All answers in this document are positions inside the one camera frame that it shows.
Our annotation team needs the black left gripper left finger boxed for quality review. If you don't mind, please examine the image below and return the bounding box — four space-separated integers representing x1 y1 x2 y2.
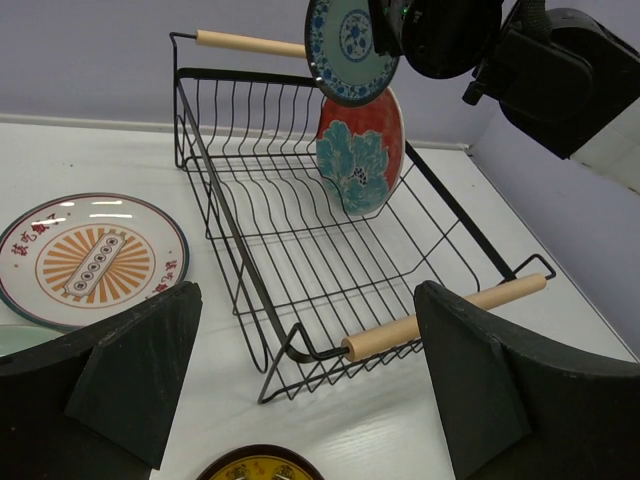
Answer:
1 281 203 479

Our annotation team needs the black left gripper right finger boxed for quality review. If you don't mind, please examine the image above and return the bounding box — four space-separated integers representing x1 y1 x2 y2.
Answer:
414 281 639 479

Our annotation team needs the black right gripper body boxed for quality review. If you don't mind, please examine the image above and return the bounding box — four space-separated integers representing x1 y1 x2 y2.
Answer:
368 0 502 79

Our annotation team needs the small blue floral plate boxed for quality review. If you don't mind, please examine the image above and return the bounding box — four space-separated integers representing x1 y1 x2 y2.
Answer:
305 0 399 108

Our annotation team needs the red teal flower plate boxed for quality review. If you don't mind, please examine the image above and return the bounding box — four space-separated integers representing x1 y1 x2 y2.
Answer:
315 88 405 216

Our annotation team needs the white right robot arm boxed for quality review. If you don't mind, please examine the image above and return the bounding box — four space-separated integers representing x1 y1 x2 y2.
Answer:
368 0 639 159

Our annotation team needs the pale green plate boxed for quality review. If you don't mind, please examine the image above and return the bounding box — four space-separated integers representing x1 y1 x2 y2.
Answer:
0 325 61 357

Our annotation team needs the white plate orange sunburst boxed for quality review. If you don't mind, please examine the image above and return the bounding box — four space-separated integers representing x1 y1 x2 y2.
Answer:
1 192 190 330

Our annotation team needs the yellow brown rimmed plate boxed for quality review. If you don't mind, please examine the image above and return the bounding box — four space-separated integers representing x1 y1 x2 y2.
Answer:
197 444 324 480

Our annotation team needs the black wire dish rack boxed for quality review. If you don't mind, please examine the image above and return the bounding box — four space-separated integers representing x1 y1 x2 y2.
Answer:
169 28 557 404

